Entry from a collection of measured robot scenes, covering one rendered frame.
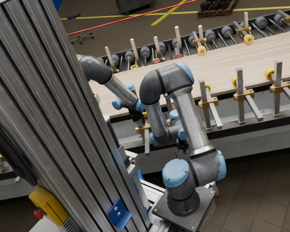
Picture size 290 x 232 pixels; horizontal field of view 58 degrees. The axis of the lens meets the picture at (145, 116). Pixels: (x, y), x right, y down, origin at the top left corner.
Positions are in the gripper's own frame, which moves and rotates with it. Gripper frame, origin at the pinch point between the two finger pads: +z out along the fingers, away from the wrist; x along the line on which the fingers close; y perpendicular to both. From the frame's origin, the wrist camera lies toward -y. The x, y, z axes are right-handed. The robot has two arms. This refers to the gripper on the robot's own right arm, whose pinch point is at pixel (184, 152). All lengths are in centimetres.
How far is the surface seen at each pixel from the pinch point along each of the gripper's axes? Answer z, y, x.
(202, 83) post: -30.1, -30.2, 21.3
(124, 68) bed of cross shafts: 11, -171, -54
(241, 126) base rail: 13, -28, 45
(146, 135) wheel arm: -2.2, -22.2, -25.0
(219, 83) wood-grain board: -7, -61, 38
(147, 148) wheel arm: -2.2, -8.0, -24.6
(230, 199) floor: 83, -15, 29
